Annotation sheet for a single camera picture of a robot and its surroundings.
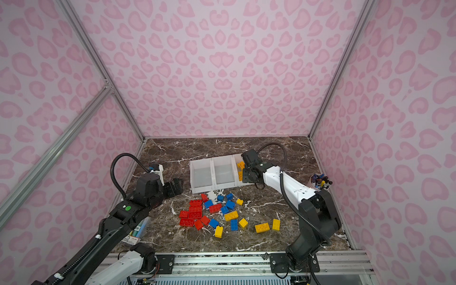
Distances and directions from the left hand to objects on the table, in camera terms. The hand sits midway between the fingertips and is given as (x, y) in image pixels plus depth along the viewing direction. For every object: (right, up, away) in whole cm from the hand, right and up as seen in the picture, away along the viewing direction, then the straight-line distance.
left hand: (176, 181), depth 78 cm
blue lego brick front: (+25, -21, +4) cm, 33 cm away
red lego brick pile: (+6, -19, +8) cm, 21 cm away
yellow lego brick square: (+29, 0, +17) cm, 33 cm away
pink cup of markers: (+66, -1, +5) cm, 66 cm away
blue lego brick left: (+15, -21, +7) cm, 27 cm away
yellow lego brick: (+45, -21, +4) cm, 50 cm away
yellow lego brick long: (+38, -22, +4) cm, 45 cm away
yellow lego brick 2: (+24, -18, +8) cm, 31 cm away
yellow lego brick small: (+29, -20, +3) cm, 36 cm away
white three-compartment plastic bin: (+16, +1, +16) cm, 22 cm away
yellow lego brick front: (+19, -23, +2) cm, 30 cm away
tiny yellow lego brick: (+28, -12, +12) cm, 33 cm away
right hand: (+33, 0, +11) cm, 35 cm away
